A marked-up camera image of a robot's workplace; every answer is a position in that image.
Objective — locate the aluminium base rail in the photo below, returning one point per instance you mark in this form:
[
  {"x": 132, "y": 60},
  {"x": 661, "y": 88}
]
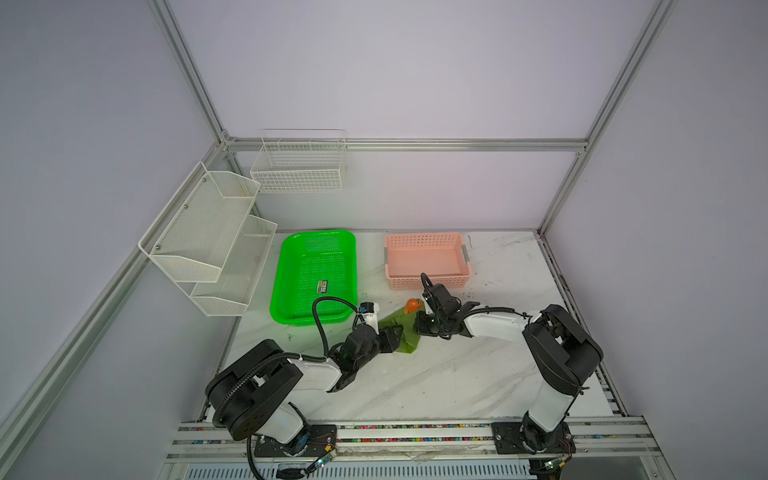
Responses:
[{"x": 422, "y": 441}]

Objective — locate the white mesh two-tier shelf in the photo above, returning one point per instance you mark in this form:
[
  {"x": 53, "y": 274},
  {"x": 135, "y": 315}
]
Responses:
[{"x": 210, "y": 243}]

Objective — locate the pink perforated plastic basket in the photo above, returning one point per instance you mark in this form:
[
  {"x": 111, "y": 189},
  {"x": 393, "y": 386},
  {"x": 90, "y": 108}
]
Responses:
[{"x": 442, "y": 256}]

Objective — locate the white wire basket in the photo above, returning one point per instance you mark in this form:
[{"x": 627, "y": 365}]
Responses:
[{"x": 298, "y": 161}]

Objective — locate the green paper napkin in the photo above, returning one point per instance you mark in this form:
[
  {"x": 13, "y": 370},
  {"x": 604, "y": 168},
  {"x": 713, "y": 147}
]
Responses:
[{"x": 410, "y": 339}]

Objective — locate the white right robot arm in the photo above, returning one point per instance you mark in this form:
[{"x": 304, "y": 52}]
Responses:
[{"x": 565, "y": 354}]

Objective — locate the bright green plastic basket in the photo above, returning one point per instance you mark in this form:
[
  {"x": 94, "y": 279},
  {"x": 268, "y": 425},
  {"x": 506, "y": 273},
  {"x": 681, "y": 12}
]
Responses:
[{"x": 305, "y": 259}]

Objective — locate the orange plastic spoon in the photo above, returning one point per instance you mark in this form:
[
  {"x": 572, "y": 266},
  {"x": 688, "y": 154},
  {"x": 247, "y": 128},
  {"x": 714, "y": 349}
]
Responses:
[{"x": 412, "y": 305}]

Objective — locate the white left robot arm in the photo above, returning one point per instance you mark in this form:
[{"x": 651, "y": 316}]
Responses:
[{"x": 250, "y": 397}]

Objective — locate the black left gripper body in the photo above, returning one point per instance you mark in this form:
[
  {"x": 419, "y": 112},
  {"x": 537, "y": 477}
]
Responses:
[{"x": 386, "y": 341}]

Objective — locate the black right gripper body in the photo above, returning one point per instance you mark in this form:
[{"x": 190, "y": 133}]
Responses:
[{"x": 430, "y": 324}]

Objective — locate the aluminium frame post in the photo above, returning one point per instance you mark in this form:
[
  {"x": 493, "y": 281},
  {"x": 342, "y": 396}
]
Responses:
[{"x": 649, "y": 34}]

